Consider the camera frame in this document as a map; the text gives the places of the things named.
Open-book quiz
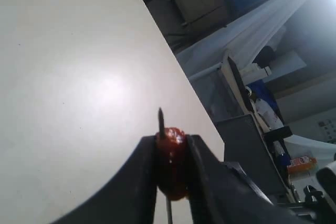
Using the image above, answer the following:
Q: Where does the red fruit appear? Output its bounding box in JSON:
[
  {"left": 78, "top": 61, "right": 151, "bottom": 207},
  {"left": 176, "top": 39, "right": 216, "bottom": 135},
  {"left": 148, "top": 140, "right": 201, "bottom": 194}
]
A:
[{"left": 155, "top": 127, "right": 187, "bottom": 201}]

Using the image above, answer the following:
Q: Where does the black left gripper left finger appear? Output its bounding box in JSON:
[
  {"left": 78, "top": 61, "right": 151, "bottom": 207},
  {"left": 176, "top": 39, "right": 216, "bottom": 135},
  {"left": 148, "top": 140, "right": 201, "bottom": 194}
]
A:
[{"left": 55, "top": 136, "right": 157, "bottom": 223}]

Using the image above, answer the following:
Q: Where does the orange box in background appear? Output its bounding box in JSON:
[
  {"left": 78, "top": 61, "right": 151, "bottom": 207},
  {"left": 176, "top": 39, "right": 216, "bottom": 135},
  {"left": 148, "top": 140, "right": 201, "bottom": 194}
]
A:
[{"left": 287, "top": 156, "right": 317, "bottom": 174}]

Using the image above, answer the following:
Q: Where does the grey monitor in background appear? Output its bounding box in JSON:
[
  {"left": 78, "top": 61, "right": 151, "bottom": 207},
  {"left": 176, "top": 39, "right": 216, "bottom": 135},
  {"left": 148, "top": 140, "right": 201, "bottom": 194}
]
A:
[{"left": 215, "top": 114, "right": 286, "bottom": 196}]

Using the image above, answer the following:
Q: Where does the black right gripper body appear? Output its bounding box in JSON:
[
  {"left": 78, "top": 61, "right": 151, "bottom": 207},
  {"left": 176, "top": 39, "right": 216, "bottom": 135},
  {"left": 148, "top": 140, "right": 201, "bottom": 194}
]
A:
[{"left": 209, "top": 162, "right": 335, "bottom": 223}]

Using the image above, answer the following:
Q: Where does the cardboard box in background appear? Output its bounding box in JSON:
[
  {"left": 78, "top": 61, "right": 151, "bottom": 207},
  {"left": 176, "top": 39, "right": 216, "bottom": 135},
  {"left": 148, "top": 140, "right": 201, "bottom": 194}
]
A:
[{"left": 175, "top": 0, "right": 229, "bottom": 30}]

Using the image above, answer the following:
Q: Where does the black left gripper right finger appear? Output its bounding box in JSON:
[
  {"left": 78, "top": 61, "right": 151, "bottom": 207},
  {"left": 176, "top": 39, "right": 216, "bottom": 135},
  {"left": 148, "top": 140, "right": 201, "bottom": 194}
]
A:
[{"left": 187, "top": 135, "right": 263, "bottom": 223}]

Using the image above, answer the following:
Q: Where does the thin metal skewer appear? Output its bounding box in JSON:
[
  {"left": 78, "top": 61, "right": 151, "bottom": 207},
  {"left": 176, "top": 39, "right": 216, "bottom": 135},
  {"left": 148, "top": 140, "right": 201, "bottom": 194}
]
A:
[{"left": 158, "top": 108, "right": 173, "bottom": 224}]

